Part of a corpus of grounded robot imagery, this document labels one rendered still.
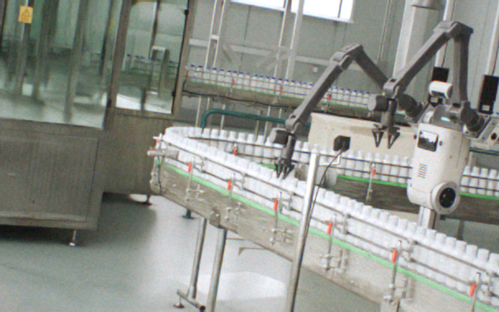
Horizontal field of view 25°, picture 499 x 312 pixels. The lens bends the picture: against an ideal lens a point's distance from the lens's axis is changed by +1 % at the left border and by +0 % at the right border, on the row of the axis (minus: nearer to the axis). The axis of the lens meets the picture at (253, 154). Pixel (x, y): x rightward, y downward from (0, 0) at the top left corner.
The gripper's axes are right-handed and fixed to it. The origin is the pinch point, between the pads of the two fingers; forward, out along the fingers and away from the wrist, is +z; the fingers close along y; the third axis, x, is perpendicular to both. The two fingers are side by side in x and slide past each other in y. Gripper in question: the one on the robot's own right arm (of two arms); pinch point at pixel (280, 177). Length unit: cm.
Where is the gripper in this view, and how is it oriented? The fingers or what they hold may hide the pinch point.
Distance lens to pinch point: 505.8
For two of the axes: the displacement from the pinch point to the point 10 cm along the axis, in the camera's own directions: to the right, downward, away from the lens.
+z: -2.4, 9.7, 0.6
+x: 4.8, 1.7, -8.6
